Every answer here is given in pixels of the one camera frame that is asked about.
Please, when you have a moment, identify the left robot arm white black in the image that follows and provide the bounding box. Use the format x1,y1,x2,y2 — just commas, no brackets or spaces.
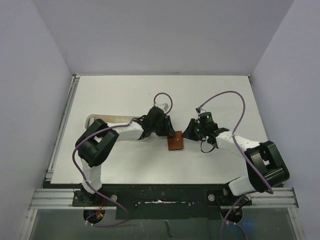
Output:
74,103,176,206

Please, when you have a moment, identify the white oblong plastic tray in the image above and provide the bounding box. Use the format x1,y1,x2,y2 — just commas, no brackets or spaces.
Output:
84,114,138,129

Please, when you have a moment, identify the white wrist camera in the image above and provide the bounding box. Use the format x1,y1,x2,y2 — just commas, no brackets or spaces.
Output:
157,103,170,113
195,107,207,115

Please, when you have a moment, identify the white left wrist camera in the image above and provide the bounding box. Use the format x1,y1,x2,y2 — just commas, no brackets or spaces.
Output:
157,103,170,113

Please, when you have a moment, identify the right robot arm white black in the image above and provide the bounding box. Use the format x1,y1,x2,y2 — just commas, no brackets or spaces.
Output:
181,112,290,205

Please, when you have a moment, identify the aluminium rail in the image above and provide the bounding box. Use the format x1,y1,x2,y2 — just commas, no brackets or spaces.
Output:
44,74,81,181
29,187,299,210

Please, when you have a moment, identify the aluminium left side rail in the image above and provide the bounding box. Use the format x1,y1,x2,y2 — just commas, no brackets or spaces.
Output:
44,74,81,181

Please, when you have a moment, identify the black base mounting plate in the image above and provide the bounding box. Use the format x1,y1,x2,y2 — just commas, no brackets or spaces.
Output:
43,183,240,220

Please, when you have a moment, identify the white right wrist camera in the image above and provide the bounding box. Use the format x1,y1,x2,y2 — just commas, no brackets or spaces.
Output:
195,107,207,115

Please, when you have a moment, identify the brown leather card holder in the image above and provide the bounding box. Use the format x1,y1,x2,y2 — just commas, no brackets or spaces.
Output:
167,131,184,151

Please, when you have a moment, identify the aluminium front rail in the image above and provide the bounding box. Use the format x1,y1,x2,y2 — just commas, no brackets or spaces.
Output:
29,187,299,210

